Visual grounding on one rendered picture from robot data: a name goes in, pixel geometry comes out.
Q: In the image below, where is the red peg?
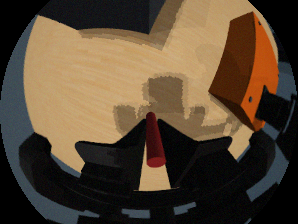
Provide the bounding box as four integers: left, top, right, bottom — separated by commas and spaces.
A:
146, 112, 166, 168

